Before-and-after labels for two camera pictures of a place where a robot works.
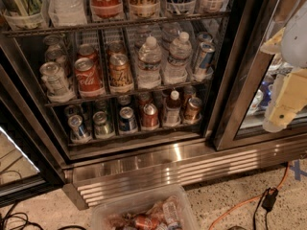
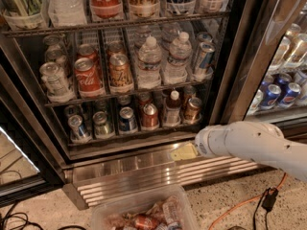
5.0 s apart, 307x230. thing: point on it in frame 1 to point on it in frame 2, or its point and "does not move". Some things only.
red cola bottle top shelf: [106, 3] does not move
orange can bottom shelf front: [192, 113] does not move
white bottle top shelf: [66, 5] does not move
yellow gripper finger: [293, 98] to [184, 152]
